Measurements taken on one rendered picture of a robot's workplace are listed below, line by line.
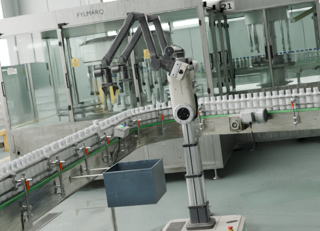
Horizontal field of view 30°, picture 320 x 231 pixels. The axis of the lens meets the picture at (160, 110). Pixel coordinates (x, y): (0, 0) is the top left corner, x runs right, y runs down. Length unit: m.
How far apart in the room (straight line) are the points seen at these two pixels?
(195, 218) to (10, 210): 1.93
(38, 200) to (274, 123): 2.55
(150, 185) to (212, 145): 3.77
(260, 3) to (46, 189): 6.15
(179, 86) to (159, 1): 3.01
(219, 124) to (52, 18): 3.10
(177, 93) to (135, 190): 1.07
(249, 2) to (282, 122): 4.07
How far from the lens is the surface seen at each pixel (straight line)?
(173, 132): 5.59
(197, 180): 4.58
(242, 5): 9.08
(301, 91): 5.20
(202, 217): 4.64
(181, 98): 4.45
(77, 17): 7.62
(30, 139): 8.00
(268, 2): 9.06
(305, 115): 5.18
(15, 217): 3.14
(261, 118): 5.17
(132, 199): 3.67
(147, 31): 4.34
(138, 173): 3.62
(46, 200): 3.48
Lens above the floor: 1.61
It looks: 5 degrees down
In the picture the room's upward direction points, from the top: 8 degrees counter-clockwise
